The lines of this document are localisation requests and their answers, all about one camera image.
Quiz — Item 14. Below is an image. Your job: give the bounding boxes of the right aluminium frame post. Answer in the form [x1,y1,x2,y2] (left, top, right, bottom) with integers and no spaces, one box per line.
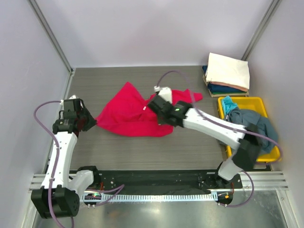
[241,0,282,61]

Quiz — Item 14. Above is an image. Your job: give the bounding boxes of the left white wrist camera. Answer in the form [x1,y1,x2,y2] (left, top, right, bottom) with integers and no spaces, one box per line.
[60,95,78,103]

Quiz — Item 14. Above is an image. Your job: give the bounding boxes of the yellow plastic bin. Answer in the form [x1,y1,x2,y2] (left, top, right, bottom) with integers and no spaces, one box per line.
[218,97,281,163]

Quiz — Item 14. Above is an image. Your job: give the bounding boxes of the aluminium frame post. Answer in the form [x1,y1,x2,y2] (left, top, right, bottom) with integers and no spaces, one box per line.
[28,0,75,76]
[241,0,282,61]

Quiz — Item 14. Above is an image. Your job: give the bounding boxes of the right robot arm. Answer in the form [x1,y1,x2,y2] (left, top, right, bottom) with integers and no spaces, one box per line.
[148,95,261,188]

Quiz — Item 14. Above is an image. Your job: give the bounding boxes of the turquoise t shirt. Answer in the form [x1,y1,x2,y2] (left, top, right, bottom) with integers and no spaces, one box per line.
[221,96,238,115]

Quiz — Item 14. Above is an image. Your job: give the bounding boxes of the slotted cable duct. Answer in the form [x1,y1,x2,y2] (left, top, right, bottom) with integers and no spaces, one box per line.
[81,192,218,203]

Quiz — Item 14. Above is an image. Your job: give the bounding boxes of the grey blue t shirt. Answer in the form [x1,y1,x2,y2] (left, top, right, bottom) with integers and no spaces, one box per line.
[218,108,279,155]

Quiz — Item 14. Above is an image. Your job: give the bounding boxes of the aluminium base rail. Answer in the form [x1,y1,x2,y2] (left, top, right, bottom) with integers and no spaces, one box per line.
[28,171,289,192]

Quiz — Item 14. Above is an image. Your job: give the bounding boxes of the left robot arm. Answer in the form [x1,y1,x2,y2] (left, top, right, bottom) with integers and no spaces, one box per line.
[31,95,101,219]

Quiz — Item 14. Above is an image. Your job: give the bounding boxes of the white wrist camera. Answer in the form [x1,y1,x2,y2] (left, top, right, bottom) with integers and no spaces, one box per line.
[60,95,78,103]
[154,85,172,104]

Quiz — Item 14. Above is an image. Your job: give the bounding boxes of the white folded t shirt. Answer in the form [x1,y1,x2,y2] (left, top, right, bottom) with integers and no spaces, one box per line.
[205,53,250,91]

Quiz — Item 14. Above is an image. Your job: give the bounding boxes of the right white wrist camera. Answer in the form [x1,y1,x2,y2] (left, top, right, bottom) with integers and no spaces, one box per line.
[154,85,172,104]

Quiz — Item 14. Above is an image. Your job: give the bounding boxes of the peach folded t shirt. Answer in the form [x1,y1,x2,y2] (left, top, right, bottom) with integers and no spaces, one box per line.
[207,83,247,91]

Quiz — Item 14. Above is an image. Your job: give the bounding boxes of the navy folded t shirt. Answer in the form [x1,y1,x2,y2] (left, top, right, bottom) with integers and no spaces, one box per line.
[202,65,246,95]

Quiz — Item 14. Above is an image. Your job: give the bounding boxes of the green folded t shirt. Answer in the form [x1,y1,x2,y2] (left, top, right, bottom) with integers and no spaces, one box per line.
[209,87,247,95]

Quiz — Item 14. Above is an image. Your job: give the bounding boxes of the left aluminium frame post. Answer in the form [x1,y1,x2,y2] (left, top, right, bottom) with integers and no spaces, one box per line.
[28,0,75,76]

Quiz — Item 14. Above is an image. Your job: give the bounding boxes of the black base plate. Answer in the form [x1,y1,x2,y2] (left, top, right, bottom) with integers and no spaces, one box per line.
[89,170,243,195]

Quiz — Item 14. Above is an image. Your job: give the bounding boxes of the pink t shirt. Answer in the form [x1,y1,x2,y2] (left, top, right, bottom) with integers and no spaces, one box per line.
[94,82,204,138]

